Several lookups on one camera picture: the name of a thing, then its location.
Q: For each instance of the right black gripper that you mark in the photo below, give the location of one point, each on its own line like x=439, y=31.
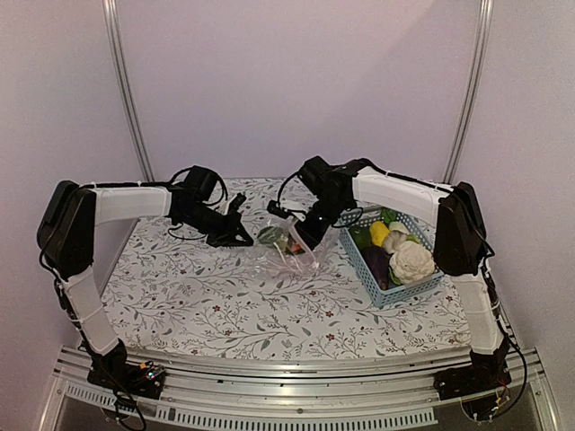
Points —
x=310, y=227

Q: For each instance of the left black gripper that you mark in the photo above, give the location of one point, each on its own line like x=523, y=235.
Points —
x=232, y=223

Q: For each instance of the clear zip top bag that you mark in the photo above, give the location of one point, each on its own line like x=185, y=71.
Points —
x=276, y=260

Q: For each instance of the white fake garlic bulb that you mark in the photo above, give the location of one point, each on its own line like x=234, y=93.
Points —
x=395, y=239

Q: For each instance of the purple fake eggplant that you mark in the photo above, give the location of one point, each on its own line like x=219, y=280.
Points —
x=377, y=261

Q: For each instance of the white fake cauliflower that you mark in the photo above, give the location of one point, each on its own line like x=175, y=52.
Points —
x=411, y=263

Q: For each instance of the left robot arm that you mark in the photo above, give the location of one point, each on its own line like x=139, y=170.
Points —
x=66, y=238

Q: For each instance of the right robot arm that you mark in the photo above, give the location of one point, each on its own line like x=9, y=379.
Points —
x=461, y=250

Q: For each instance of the green fake lettuce leaf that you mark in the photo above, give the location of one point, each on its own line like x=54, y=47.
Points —
x=270, y=234

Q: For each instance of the floral patterned table mat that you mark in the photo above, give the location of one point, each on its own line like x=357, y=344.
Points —
x=172, y=293

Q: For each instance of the light blue plastic basket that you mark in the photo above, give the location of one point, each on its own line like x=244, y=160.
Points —
x=391, y=254

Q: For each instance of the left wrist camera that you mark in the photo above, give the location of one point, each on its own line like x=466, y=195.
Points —
x=233, y=205

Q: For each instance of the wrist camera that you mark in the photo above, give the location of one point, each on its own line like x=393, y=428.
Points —
x=275, y=209
x=233, y=205

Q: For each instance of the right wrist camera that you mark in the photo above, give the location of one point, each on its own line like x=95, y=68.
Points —
x=275, y=209

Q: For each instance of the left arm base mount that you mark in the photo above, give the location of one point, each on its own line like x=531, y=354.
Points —
x=143, y=380

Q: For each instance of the aluminium rail frame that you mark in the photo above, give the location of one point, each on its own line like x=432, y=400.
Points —
x=385, y=393

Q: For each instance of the right aluminium corner post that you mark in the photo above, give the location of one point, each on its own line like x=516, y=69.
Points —
x=480, y=46

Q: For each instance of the aluminium corner post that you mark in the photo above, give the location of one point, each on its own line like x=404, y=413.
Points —
x=111, y=19
x=480, y=46

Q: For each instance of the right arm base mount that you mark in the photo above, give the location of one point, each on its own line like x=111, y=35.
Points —
x=457, y=382

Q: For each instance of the left aluminium corner post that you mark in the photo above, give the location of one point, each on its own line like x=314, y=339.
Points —
x=111, y=19

